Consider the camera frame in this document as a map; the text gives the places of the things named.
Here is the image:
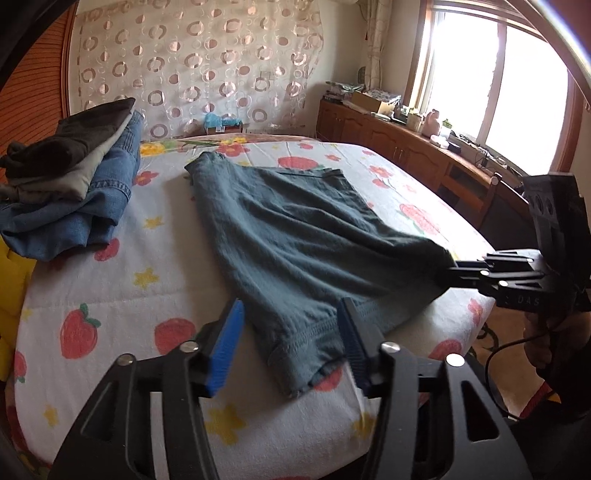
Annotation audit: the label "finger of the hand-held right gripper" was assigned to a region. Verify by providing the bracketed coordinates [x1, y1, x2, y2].
[455, 250, 542, 277]
[442, 270, 546, 302]

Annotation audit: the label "open cardboard box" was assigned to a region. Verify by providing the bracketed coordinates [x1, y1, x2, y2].
[350, 90, 399, 115]

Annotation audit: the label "long wooden cabinet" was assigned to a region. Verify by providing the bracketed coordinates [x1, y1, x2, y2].
[316, 98, 532, 232]

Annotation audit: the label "circle patterned wall cloth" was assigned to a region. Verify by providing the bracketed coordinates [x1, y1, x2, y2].
[68, 0, 327, 140]

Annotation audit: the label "black cable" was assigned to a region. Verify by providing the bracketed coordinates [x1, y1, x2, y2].
[484, 336, 552, 418]

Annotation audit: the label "wooden framed window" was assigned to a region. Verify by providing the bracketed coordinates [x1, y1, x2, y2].
[406, 0, 583, 178]

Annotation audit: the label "blue-grey denim shorts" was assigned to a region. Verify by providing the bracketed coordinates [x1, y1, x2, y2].
[184, 151, 459, 398]

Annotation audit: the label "yellow cloth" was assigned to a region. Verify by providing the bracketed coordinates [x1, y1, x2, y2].
[0, 244, 38, 384]

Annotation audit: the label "person's right hand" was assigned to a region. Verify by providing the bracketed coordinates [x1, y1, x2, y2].
[523, 318, 557, 370]

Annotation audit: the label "yellow floral blanket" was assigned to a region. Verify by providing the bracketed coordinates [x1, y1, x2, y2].
[139, 135, 324, 158]

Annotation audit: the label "pale window curtain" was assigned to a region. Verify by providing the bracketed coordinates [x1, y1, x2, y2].
[359, 0, 394, 93]

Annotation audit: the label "pink bottle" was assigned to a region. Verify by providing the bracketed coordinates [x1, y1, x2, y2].
[424, 108, 443, 138]

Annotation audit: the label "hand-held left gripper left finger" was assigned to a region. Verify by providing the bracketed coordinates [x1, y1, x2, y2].
[53, 298, 245, 480]

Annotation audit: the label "grey folded garment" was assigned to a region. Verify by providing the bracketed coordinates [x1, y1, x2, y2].
[9, 134, 126, 202]

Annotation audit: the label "small printed carton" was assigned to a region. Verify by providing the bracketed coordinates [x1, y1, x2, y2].
[205, 121, 246, 136]

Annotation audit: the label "bed with strawberry print sheet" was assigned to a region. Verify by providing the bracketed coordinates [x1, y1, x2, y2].
[0, 134, 498, 480]

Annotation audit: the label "stack of magazines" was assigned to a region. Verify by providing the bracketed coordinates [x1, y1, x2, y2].
[323, 80, 366, 103]

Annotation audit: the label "black folded pants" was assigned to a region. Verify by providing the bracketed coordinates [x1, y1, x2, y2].
[0, 98, 137, 183]

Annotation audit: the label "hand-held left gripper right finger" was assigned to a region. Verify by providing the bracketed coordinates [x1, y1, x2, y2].
[336, 298, 532, 480]

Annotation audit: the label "stack of folded clothes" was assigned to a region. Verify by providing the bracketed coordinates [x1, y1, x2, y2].
[0, 111, 144, 262]

